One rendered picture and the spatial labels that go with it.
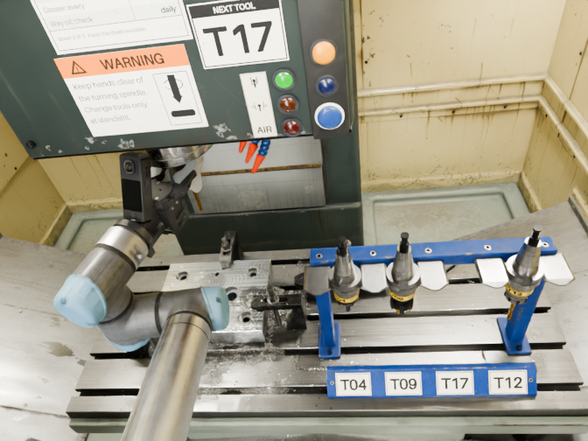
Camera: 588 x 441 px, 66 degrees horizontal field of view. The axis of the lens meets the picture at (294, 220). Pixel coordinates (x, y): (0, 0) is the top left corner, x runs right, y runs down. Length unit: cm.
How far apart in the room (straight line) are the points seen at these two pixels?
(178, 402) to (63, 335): 115
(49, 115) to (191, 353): 37
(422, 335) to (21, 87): 97
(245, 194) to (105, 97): 95
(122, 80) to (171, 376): 38
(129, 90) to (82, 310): 32
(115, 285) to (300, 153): 79
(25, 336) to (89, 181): 77
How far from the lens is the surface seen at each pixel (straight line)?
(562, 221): 164
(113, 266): 75
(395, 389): 110
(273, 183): 146
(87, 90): 62
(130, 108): 61
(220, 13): 53
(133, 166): 77
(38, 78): 64
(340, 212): 156
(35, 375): 169
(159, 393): 63
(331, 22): 52
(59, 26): 59
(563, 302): 147
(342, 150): 142
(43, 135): 69
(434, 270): 91
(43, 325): 177
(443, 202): 201
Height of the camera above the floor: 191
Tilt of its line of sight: 43 degrees down
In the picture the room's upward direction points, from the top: 11 degrees counter-clockwise
